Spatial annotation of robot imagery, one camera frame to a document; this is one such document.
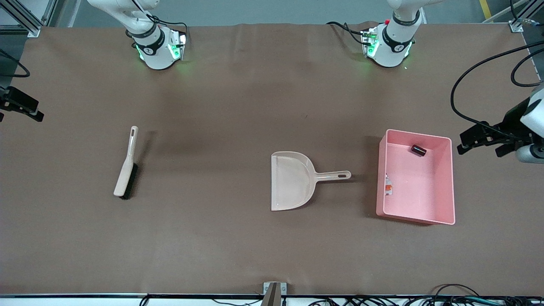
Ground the beige brush with black bristles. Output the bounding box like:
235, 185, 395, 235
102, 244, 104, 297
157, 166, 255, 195
113, 125, 139, 200

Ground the brown table cover sheet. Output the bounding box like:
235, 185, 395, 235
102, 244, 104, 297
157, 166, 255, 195
0, 21, 544, 296

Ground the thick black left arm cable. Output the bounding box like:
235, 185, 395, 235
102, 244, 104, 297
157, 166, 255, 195
450, 40, 544, 142

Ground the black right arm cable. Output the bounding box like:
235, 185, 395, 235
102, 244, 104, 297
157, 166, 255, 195
0, 48, 31, 79

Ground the thin black floor cable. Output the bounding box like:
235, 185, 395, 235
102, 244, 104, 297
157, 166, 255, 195
139, 293, 265, 306

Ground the grey metal table bracket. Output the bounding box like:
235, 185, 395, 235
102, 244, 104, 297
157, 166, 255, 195
263, 282, 287, 306

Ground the bundled black floor cable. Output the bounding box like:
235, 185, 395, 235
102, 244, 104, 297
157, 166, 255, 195
306, 297, 431, 306

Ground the looped black floor cable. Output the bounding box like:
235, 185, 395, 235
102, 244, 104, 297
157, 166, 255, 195
431, 283, 482, 304

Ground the beige plastic dustpan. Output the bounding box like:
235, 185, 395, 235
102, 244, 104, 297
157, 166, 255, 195
270, 151, 352, 212

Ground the pink plastic bin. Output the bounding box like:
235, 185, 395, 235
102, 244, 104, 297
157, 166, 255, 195
376, 129, 456, 226

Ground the black left base cable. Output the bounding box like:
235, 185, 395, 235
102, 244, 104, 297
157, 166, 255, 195
326, 21, 368, 45

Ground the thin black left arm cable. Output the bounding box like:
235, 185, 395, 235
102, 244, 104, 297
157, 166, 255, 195
510, 53, 544, 88

